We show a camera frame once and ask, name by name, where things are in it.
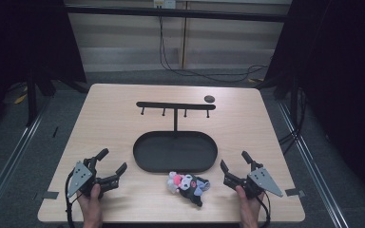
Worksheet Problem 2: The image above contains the person's left hand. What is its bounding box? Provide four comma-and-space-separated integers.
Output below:
75, 183, 105, 228

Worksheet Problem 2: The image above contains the left hand-held gripper cable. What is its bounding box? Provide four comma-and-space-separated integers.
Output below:
64, 170, 86, 228

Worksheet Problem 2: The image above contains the right hand-held gripper cable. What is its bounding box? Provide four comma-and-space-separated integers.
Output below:
256, 189, 272, 228

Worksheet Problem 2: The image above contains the black horizontal bar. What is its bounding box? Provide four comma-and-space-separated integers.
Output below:
64, 5, 288, 24

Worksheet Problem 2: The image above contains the dark curtain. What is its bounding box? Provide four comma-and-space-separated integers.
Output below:
0, 0, 87, 141
263, 0, 365, 210

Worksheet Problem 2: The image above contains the yellow tape strip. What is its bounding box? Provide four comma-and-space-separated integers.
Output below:
12, 93, 29, 105

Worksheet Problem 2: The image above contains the bundle of black cables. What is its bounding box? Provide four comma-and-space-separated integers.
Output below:
278, 86, 310, 157

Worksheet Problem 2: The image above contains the black floor cable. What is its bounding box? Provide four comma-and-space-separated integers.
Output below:
157, 14, 270, 85

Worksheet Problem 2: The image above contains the aluminium floor rail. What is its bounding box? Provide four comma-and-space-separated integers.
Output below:
277, 100, 351, 228
0, 101, 49, 220

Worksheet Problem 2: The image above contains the black tape piece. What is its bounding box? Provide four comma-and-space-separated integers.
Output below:
284, 187, 306, 198
41, 190, 60, 200

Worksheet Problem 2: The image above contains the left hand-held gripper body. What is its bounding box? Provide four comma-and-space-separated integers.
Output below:
66, 156, 122, 200

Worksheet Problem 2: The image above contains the white wall socket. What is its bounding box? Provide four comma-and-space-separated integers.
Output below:
153, 0, 177, 10

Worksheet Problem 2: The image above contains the black metal stand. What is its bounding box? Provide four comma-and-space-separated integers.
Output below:
24, 62, 90, 127
256, 74, 302, 137

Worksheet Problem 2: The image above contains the black and white plush toy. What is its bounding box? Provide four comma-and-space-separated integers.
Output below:
166, 171, 211, 208

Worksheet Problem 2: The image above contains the person's right hand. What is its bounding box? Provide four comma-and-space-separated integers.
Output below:
235, 184, 265, 228

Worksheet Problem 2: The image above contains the black hook rack with tray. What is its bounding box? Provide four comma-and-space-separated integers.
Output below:
132, 101, 219, 174

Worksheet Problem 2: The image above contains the hand-held gripper cable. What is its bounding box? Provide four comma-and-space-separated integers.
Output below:
64, 170, 86, 228
256, 189, 272, 228

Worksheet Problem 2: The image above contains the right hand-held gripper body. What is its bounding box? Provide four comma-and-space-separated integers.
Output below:
222, 160, 284, 200

